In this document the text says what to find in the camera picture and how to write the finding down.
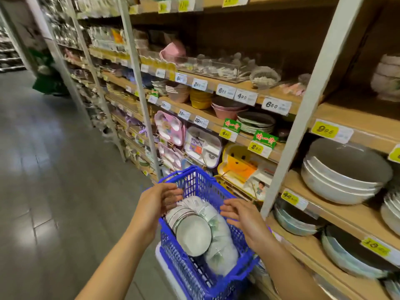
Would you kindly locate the person's right hand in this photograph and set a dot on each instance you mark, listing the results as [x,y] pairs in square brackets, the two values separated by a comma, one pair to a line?
[250,221]

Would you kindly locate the person's left hand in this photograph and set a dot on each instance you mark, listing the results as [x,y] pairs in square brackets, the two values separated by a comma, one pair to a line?
[150,209]

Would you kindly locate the blue shopping basket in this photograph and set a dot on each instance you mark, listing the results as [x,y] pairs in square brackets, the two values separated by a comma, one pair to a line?
[175,243]

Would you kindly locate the nested row of floral bowls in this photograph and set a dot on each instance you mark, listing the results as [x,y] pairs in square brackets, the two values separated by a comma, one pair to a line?
[193,235]

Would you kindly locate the person's right forearm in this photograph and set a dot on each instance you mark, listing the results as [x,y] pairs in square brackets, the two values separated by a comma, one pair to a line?
[290,274]

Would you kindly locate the person's left forearm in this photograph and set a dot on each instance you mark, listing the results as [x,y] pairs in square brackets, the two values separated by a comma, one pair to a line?
[112,268]

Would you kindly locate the stack of large white bowls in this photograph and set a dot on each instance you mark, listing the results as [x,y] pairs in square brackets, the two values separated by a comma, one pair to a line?
[337,184]

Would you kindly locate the yellow price tag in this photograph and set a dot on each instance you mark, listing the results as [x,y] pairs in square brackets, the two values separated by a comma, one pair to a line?
[325,129]
[290,198]
[395,154]
[375,246]

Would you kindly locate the pink divided kids plate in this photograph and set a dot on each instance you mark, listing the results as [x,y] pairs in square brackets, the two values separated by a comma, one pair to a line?
[168,128]
[170,157]

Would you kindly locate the white-lidded green storage box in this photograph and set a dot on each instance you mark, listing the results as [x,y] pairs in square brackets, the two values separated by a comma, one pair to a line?
[164,268]

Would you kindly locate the green sign price tag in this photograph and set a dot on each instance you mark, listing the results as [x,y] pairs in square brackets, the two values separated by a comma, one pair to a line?
[226,134]
[259,148]

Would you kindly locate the white divided kids plate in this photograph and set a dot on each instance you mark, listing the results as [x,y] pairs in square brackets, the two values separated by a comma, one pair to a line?
[203,146]

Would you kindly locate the white price tag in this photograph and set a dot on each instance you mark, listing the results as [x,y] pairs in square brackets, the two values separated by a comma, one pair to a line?
[153,99]
[183,114]
[245,97]
[225,91]
[276,105]
[165,105]
[201,121]

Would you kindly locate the stack of pale green plates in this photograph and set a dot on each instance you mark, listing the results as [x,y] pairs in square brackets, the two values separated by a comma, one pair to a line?
[256,120]

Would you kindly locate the clear box of spoons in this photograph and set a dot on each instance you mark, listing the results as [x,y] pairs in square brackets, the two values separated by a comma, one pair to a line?
[218,70]

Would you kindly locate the green floor display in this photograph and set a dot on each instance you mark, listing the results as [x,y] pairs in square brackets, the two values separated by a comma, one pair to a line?
[47,81]

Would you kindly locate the distant metal rack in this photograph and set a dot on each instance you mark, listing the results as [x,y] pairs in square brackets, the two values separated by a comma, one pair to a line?
[9,59]

